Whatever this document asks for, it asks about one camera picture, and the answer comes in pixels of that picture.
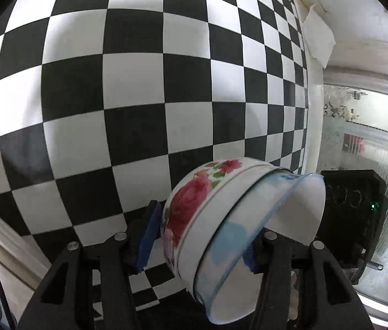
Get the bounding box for white bowl blue rim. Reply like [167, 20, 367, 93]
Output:
[191, 167, 285, 302]

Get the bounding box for white bowl colourful dots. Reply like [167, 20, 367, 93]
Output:
[199, 170, 325, 326]

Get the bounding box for white bowl rose pattern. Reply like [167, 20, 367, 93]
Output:
[160, 157, 279, 293]

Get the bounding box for glass sliding door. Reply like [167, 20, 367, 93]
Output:
[317, 40, 388, 321]

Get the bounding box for black white checkered mat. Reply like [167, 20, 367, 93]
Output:
[0, 0, 311, 312]

